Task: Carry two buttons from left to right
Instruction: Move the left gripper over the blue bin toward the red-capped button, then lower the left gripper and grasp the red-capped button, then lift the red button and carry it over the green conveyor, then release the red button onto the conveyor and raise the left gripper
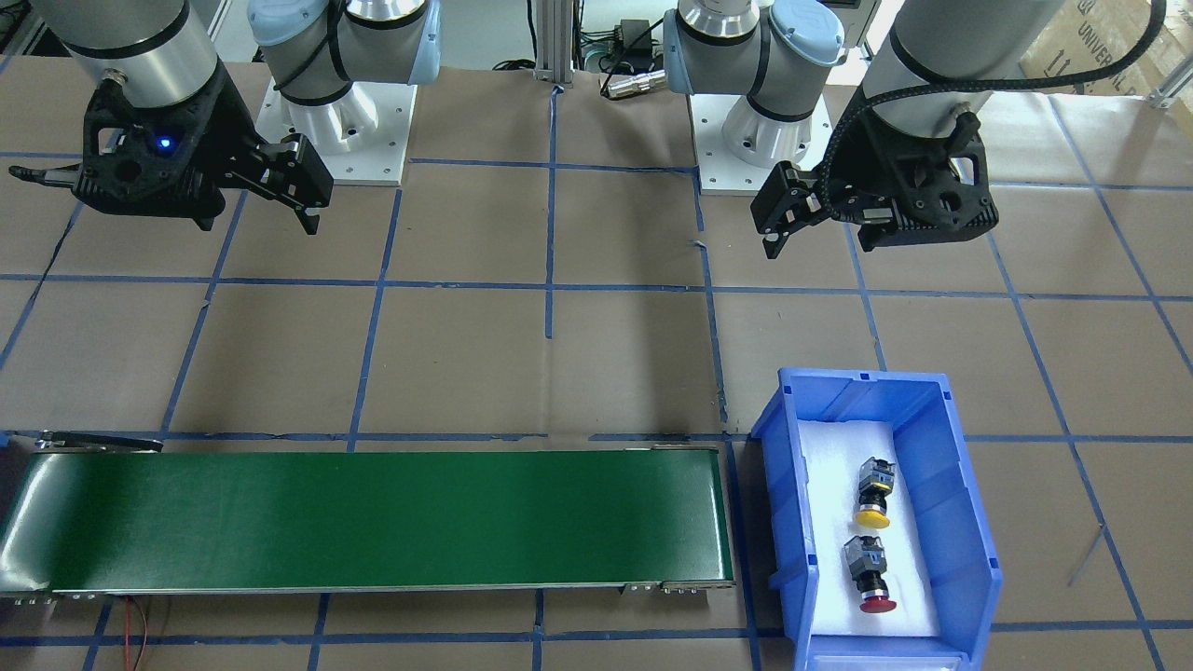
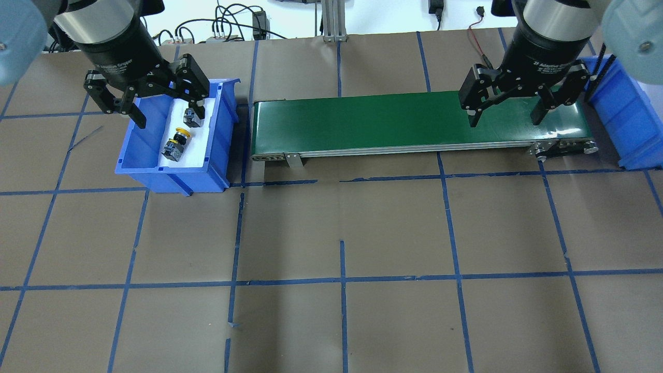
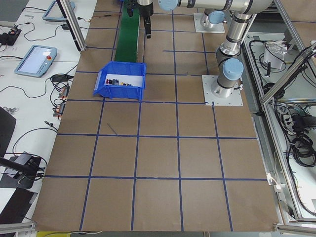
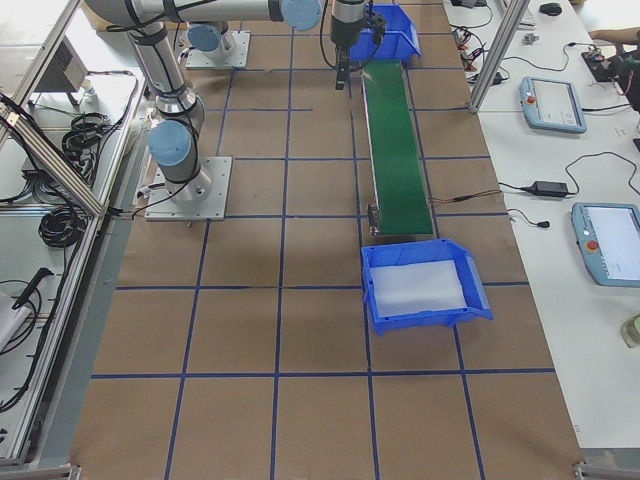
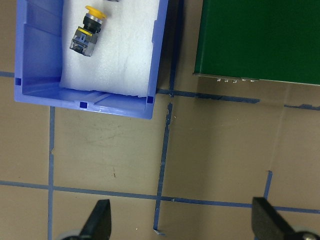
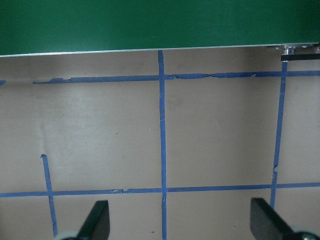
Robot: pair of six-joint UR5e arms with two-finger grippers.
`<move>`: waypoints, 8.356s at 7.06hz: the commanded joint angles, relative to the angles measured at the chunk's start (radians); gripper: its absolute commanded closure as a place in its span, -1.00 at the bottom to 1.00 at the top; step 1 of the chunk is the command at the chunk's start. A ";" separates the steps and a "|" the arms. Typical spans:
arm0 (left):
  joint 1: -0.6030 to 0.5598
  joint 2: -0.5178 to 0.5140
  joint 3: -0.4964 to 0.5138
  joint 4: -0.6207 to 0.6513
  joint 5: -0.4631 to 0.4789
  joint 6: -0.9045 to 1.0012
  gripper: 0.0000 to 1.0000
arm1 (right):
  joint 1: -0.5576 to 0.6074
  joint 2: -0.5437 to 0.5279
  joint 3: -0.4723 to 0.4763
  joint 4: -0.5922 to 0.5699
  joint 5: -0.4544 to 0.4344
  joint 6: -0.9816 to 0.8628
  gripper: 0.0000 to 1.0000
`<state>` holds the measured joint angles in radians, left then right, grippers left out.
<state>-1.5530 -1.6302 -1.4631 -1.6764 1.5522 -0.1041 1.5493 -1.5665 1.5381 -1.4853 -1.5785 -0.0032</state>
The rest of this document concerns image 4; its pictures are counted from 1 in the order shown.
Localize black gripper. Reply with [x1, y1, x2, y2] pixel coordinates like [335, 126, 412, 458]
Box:
[330, 0, 364, 90]

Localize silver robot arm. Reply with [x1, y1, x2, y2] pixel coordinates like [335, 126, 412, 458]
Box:
[187, 21, 236, 58]
[88, 1, 365, 201]

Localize far blue plastic bin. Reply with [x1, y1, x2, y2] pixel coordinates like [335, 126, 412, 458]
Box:
[350, 4, 422, 63]

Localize blue plastic bin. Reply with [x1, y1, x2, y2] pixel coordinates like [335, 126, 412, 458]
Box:
[350, 4, 422, 63]
[361, 239, 494, 335]

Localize green conveyor belt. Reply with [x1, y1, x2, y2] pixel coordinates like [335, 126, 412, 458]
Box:
[362, 60, 433, 236]

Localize far teach pendant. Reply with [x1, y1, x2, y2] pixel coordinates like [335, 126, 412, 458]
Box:
[519, 76, 587, 134]

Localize teach pendant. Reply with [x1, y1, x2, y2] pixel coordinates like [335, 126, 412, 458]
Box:
[571, 202, 639, 288]
[519, 76, 587, 134]

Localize black computer mouse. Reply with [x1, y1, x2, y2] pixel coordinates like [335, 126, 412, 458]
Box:
[539, 2, 563, 17]

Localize white foam pad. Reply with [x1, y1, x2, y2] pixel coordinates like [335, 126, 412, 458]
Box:
[371, 260, 467, 317]

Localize near blue plastic bin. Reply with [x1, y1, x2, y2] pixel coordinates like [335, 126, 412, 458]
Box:
[361, 239, 494, 335]

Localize black power adapter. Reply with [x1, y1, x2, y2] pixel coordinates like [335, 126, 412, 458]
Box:
[529, 181, 570, 198]

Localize near teach pendant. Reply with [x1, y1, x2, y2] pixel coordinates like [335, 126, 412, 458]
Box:
[571, 202, 639, 288]

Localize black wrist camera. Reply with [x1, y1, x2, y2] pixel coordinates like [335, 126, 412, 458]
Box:
[366, 10, 387, 45]

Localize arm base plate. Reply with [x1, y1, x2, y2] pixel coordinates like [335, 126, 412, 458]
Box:
[143, 156, 233, 221]
[186, 24, 251, 70]

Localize red black wire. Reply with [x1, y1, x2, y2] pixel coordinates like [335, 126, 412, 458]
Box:
[428, 189, 504, 205]

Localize aluminium frame post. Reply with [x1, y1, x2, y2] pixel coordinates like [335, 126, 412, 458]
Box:
[468, 0, 529, 113]

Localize coiled black cables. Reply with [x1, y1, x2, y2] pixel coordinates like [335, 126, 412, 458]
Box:
[61, 112, 124, 166]

